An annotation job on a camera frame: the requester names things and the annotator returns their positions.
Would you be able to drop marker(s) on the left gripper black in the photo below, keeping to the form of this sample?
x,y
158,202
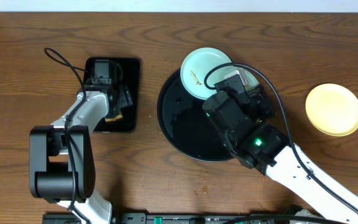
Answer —
x,y
123,97

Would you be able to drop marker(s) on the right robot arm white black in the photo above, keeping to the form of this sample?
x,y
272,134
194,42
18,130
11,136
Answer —
x,y
288,165

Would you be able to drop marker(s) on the yellow green scrub sponge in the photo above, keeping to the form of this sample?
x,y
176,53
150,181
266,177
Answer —
x,y
113,116

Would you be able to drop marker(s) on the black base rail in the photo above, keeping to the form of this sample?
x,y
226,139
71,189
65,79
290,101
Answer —
x,y
142,218

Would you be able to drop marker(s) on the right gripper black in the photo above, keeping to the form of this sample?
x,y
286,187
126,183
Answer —
x,y
266,112

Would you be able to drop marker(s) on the black rectangular tray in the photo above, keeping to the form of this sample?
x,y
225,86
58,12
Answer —
x,y
124,74

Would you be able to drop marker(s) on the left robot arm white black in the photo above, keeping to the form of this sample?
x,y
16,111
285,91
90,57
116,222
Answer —
x,y
61,164

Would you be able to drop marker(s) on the mint plate with stain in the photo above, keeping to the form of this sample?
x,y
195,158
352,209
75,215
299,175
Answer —
x,y
195,67

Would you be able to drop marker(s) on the yellow plate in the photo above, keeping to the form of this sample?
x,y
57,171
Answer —
x,y
332,109

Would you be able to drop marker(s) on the black round tray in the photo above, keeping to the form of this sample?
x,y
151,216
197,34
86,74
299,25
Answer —
x,y
186,126

